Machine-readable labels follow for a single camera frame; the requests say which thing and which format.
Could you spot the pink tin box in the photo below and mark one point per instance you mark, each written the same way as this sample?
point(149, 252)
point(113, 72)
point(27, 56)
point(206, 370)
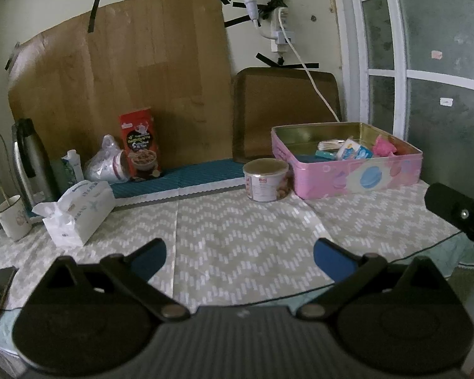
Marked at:
point(297, 144)

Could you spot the teal orange small box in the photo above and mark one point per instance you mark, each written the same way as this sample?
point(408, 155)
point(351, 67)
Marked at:
point(328, 156)

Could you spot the white enamel mug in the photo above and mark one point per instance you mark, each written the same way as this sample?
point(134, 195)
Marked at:
point(14, 221)

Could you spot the wooden board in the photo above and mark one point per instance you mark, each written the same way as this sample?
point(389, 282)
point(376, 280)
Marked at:
point(75, 80)

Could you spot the red cereal box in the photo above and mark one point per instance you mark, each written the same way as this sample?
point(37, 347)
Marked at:
point(140, 144)

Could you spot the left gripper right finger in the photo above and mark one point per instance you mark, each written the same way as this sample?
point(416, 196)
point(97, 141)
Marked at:
point(353, 276)

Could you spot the white tissue pack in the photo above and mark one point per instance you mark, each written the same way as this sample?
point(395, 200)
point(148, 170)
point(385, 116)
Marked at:
point(79, 212)

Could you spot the brown tray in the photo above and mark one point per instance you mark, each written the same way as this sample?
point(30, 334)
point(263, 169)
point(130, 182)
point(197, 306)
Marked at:
point(268, 97)

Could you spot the silver thermos flask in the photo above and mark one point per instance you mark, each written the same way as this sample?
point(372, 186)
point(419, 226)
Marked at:
point(31, 165)

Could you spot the chevron patterned tablecloth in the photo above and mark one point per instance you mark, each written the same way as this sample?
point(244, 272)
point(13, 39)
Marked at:
point(223, 248)

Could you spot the cotton swab packet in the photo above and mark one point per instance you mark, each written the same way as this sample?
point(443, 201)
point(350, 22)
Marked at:
point(330, 145)

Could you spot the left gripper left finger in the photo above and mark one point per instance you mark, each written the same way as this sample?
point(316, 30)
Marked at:
point(131, 275)

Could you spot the green white carton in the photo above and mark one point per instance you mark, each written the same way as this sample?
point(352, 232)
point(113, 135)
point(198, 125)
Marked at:
point(73, 168)

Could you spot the white framed window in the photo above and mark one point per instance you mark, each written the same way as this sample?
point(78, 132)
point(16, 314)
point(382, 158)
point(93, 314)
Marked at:
point(408, 67)

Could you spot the pink packet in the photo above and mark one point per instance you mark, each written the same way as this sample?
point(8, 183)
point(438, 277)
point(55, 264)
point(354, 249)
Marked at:
point(383, 148)

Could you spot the clear plastic bag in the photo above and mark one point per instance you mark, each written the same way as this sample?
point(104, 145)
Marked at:
point(109, 164)

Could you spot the white blue wipes pack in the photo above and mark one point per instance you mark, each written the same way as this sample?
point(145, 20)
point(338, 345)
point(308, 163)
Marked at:
point(352, 150)

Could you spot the small round tin can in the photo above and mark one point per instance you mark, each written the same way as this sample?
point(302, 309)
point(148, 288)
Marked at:
point(266, 179)

